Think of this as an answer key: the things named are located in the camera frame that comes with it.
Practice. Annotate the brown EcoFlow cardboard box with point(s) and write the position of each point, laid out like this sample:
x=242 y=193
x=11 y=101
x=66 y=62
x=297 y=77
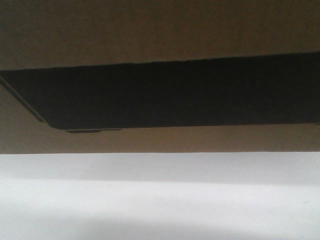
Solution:
x=38 y=34

